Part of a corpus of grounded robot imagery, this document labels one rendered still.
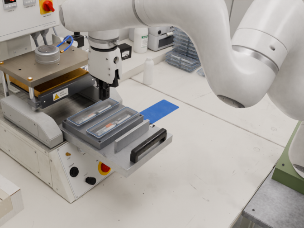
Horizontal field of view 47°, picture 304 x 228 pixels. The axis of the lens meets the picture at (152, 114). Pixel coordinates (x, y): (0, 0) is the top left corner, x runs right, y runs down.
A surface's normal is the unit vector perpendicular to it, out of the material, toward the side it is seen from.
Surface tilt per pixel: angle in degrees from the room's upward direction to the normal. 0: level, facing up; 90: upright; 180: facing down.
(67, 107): 0
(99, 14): 77
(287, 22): 59
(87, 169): 65
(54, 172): 90
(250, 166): 0
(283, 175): 90
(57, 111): 0
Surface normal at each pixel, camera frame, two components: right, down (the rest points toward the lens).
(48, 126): 0.57, -0.37
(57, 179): -0.61, 0.40
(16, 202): 0.84, 0.34
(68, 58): 0.07, -0.83
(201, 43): -0.77, 0.47
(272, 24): -0.07, -0.15
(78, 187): 0.74, 0.00
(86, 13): -0.31, 0.29
